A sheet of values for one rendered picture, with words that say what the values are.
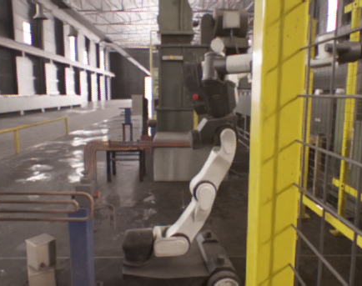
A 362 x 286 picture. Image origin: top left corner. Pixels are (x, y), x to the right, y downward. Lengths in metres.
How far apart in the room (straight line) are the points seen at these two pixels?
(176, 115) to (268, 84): 4.64
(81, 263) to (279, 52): 1.81
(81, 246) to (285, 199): 1.68
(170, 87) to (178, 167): 1.32
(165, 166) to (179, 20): 2.20
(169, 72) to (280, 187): 4.69
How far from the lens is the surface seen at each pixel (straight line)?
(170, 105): 5.05
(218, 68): 1.66
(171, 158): 4.36
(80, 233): 1.98
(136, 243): 2.01
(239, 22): 5.35
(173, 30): 5.14
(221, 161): 1.91
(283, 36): 0.40
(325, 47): 1.51
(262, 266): 0.44
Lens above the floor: 1.16
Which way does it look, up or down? 8 degrees down
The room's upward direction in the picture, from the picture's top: straight up
